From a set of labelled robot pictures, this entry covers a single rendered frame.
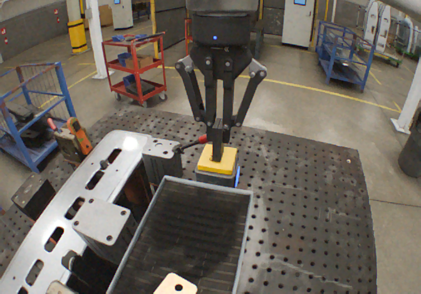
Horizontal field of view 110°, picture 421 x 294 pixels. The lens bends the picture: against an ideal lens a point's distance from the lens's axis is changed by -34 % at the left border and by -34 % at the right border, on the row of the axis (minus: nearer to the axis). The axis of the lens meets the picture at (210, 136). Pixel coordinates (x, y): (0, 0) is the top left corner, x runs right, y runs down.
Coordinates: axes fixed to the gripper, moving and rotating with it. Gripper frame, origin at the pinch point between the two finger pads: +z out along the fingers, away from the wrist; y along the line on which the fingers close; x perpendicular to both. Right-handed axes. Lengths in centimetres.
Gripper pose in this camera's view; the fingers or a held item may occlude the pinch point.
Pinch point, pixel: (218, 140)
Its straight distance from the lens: 37.0
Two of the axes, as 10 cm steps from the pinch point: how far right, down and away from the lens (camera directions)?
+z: 0.0, 8.0, 6.0
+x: -2.3, 5.9, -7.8
